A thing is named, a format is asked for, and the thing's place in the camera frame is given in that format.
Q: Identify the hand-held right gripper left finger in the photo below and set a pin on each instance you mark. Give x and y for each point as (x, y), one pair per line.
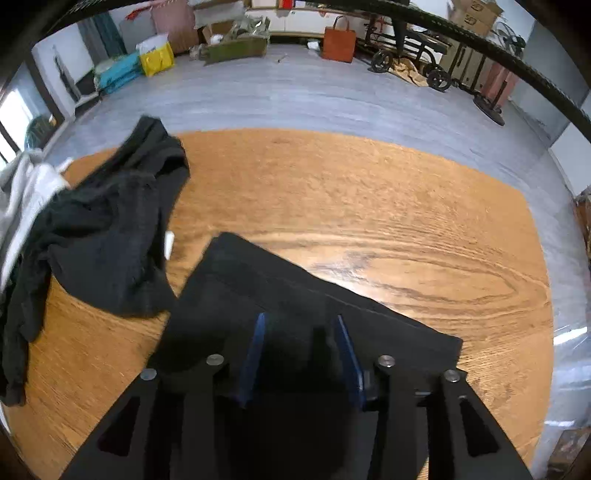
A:
(254, 360)

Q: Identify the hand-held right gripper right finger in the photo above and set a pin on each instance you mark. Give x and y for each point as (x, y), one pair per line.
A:
(352, 364)

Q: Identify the black garment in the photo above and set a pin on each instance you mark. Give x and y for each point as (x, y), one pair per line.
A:
(277, 290)
(101, 240)

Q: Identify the grey white clothes pile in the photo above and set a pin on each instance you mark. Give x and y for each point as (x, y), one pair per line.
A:
(27, 184)

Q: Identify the brown cardboard box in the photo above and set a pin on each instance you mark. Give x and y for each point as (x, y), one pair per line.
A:
(584, 221)

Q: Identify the black round stand base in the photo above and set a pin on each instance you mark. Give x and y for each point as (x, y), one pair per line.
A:
(489, 110)

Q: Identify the crumpled brown paper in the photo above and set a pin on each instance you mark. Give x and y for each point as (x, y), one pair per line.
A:
(411, 71)

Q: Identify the green box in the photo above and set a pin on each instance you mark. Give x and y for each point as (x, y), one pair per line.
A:
(235, 50)

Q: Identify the yellow shopping bag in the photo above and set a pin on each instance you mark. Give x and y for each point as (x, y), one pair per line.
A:
(157, 60)

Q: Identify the teal bag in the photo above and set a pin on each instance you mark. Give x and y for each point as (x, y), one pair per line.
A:
(117, 74)

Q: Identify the orange tote bag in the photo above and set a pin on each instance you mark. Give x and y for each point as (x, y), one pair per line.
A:
(339, 44)

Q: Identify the black wheeled cart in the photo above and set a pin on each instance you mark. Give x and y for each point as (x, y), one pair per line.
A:
(411, 44)

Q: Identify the small open cardboard box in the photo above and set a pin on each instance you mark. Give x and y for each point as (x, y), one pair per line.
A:
(214, 32)

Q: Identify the glass window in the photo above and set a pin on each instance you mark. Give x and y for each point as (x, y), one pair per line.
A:
(18, 120)

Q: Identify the white low cabinet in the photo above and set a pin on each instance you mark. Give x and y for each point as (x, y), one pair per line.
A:
(304, 23)

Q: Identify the pink board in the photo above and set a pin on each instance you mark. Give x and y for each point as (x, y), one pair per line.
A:
(175, 23)

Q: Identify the teal curtain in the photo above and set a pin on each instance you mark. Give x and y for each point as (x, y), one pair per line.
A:
(101, 34)

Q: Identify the floor fan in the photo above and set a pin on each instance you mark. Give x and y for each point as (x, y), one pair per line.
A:
(508, 39)

